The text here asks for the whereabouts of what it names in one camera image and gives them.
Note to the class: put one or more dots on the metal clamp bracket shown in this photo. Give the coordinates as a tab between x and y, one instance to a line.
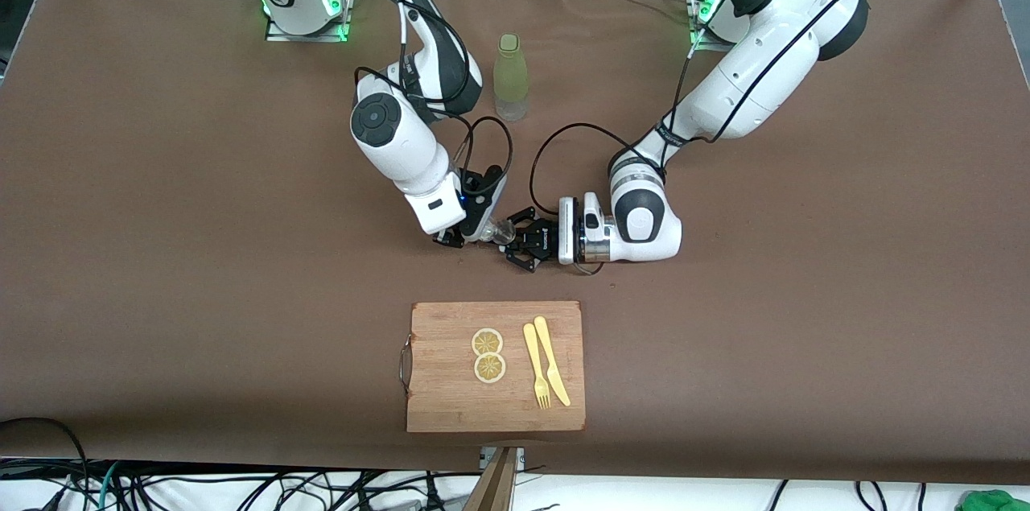
519	456

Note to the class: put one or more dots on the yellow plastic knife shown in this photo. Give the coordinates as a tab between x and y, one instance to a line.
547	350

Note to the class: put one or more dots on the yellow plastic fork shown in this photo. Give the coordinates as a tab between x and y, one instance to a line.
532	350

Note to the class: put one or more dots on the wooden cutting board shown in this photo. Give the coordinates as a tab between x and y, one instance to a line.
451	398

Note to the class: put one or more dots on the brown paper table cover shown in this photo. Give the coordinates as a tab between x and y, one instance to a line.
161	294

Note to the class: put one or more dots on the lemon slice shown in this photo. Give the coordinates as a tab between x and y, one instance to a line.
487	342
489	368

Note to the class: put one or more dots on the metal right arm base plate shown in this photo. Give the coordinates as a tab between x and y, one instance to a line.
306	37

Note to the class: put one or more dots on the small clear glass cup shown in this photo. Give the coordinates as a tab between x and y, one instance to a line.
504	232

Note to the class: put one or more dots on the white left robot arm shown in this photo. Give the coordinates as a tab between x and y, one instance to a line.
764	76

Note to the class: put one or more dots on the green sleeved glass bottle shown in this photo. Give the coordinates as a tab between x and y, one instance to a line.
511	68

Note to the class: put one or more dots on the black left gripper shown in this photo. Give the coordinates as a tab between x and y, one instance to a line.
544	239

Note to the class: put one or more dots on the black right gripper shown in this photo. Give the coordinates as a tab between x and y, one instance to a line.
449	238

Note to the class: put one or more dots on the green cloth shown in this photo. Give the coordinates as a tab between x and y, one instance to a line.
998	501

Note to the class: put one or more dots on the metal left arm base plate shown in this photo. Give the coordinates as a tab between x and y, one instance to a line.
697	40

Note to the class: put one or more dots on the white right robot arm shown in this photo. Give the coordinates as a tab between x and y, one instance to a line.
394	141

